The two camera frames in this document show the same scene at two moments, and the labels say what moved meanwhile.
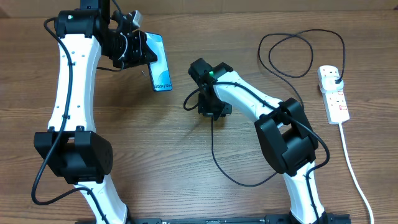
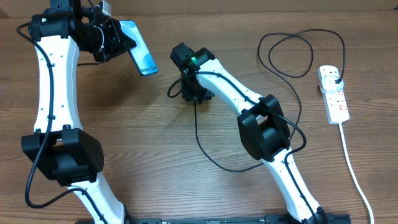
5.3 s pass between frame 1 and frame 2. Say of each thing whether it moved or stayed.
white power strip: stayed
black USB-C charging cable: moved
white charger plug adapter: stayed
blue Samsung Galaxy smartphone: moved
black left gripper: moved
